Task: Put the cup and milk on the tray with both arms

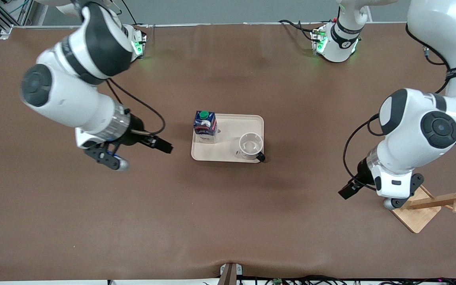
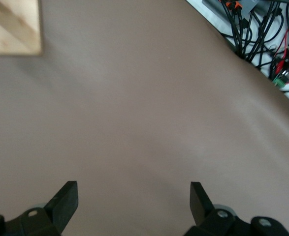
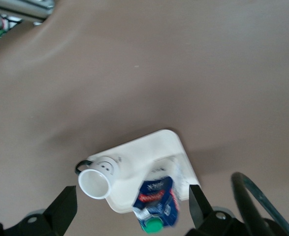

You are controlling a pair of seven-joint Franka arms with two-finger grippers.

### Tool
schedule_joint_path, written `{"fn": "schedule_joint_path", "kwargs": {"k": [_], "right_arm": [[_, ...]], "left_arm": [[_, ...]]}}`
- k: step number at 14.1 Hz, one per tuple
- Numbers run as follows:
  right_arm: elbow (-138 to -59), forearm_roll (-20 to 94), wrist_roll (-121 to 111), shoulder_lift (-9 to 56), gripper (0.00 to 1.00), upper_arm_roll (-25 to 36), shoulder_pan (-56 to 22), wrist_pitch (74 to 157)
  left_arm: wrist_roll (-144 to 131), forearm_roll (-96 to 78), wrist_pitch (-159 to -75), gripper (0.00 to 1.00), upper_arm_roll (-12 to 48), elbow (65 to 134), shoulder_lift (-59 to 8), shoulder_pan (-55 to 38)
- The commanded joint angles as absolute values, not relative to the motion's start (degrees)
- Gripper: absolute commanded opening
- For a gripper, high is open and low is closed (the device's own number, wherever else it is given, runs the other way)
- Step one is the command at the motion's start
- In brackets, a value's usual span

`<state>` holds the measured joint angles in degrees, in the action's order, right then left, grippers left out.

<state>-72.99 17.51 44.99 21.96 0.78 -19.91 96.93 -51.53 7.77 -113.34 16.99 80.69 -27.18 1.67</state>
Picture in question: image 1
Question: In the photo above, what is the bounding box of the blue milk carton green cap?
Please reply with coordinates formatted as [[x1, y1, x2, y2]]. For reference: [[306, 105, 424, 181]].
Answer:
[[193, 110, 218, 144]]

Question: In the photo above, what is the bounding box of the white smiley mug black handle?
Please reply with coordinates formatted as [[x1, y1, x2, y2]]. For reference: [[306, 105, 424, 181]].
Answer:
[[237, 132, 266, 163]]

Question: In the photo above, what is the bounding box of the cream rectangular tray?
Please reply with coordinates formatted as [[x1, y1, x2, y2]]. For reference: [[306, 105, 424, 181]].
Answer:
[[191, 113, 264, 163]]

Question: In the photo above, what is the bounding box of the wooden mug stand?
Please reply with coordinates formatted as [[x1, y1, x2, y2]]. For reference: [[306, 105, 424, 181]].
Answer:
[[390, 173, 456, 234]]

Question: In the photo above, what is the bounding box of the brown table cover mat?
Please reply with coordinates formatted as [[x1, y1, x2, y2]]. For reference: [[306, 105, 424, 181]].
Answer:
[[0, 22, 456, 282]]

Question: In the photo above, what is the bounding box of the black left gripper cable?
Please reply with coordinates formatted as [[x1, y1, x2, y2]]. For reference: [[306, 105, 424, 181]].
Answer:
[[343, 114, 385, 186]]

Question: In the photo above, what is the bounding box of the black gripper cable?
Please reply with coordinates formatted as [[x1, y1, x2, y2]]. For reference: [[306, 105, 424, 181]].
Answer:
[[107, 78, 166, 136], [343, 114, 385, 186]]

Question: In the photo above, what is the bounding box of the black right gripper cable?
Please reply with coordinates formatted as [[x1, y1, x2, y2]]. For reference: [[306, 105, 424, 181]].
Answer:
[[107, 78, 166, 136]]

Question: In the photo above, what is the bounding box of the black right arm base cable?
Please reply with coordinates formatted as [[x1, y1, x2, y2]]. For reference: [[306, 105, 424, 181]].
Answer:
[[123, 0, 151, 38]]

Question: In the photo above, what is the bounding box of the black arm base cable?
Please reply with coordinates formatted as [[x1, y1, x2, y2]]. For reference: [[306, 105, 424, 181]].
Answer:
[[279, 19, 321, 42], [123, 0, 151, 38]]

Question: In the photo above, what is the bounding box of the black cable with connector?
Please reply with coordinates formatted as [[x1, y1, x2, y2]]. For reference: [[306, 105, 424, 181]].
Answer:
[[423, 46, 456, 94]]

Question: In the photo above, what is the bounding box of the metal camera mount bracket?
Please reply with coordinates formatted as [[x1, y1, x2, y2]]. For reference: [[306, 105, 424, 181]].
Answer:
[[219, 262, 243, 285]]

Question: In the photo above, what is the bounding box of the black left arm base cable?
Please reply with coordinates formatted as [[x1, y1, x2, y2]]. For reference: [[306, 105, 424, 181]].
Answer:
[[279, 19, 321, 42]]

